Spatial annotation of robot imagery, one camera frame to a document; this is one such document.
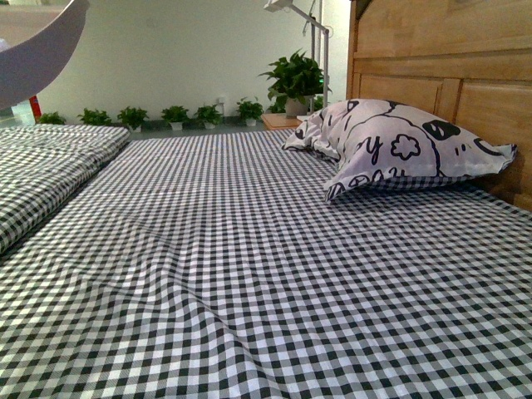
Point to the cartoon print pillow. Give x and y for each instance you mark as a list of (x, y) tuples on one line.
[(387, 145)]

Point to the white floor lamp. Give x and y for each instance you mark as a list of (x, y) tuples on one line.
[(319, 43)]

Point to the wooden headboard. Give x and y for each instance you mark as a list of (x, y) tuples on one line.
[(468, 62)]

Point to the black white checkered bedsheet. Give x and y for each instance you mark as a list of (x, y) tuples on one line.
[(211, 267)]

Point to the red object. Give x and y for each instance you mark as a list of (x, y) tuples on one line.
[(36, 109)]

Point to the pink plastic dustpan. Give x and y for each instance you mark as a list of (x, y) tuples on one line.
[(37, 41)]

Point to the folded checkered quilt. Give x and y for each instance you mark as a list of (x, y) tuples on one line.
[(42, 165)]

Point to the large potted green plant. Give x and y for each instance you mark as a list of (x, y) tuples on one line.
[(295, 79)]

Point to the far wooden nightstand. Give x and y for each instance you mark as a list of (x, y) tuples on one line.
[(279, 121)]

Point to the small potted plant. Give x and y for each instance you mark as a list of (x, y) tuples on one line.
[(133, 117), (209, 116), (95, 117), (53, 118), (249, 111), (176, 116)]

